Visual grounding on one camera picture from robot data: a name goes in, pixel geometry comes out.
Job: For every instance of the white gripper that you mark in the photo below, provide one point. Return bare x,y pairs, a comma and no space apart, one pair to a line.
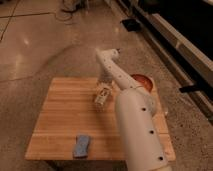
105,80

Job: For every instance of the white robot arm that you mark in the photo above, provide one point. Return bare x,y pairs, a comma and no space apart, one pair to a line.
134,108

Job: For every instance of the wooden folding table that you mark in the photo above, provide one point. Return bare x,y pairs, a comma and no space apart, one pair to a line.
69,111

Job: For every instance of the orange bowl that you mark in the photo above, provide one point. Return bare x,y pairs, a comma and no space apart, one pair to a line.
145,81

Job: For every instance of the black floor plate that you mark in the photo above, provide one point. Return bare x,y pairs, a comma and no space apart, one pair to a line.
131,24

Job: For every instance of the blue sponge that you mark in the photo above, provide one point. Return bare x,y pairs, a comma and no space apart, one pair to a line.
81,147

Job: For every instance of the grey object with cables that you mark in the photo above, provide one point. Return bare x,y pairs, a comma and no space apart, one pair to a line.
70,5

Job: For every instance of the black table bracket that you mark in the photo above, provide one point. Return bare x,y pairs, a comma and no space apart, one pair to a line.
188,89

